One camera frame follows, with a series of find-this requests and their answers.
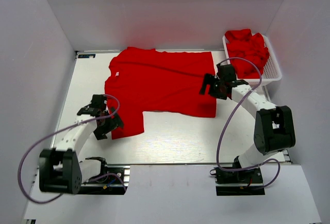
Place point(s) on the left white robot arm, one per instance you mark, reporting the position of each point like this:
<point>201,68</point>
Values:
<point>60,169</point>

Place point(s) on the blue label sticker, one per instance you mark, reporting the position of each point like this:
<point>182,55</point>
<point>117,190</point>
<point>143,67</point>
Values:
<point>86,56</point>

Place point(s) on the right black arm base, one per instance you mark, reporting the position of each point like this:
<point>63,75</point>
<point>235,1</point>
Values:
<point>241,183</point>

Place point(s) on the pile of red shirts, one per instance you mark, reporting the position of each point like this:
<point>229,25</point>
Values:
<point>249,52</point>

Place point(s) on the white plastic basket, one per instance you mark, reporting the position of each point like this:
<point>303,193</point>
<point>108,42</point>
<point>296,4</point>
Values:
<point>271,70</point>

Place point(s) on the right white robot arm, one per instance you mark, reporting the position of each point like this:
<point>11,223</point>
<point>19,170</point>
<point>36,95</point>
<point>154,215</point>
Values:
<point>273,129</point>

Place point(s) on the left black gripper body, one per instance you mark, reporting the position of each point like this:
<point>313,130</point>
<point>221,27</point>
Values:
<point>103,127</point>

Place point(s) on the red t shirt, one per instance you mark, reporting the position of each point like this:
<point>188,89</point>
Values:
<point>146,80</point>

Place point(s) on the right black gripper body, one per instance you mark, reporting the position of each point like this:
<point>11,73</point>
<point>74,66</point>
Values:
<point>216,89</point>

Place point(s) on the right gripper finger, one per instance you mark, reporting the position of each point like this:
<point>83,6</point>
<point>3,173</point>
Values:
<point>209,79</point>
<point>206,87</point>

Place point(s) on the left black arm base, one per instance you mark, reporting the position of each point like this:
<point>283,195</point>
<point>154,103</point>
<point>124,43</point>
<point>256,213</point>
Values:
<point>110,183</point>

